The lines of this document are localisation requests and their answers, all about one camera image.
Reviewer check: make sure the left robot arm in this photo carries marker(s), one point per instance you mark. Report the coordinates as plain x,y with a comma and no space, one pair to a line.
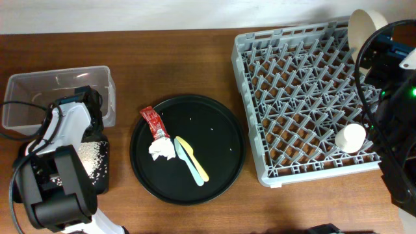
71,208

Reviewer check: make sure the yellow plastic knife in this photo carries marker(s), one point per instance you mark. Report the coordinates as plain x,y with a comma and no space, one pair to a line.
190,153

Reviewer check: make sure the crumpled white napkin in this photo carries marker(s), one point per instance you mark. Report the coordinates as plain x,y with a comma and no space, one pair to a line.
162,147

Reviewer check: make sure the rice grains pile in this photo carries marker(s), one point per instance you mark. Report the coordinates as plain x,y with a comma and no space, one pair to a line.
95,159

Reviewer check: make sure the light green plastic knife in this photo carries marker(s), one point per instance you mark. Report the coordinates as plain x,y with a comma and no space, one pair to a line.
183,156

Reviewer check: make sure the clear plastic bin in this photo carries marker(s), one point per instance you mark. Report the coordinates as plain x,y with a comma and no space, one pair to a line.
43,87

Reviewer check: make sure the white cup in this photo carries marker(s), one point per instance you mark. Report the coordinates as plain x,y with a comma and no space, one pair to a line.
350,138

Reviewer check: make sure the grey dishwasher rack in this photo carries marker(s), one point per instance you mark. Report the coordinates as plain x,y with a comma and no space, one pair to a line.
298,90

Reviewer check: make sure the black rectangular tray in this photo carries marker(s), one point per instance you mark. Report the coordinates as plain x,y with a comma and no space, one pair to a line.
54,181

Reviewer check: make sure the cream shallow bowl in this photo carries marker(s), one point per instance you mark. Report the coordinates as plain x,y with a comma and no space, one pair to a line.
361,25

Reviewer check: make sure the red sauce packet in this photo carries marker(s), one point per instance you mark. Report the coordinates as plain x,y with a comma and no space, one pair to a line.
155,123

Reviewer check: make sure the round black serving tray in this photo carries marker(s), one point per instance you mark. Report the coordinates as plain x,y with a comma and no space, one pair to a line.
214,134

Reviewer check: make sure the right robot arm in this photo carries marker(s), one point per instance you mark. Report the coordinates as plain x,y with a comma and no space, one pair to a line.
385,81

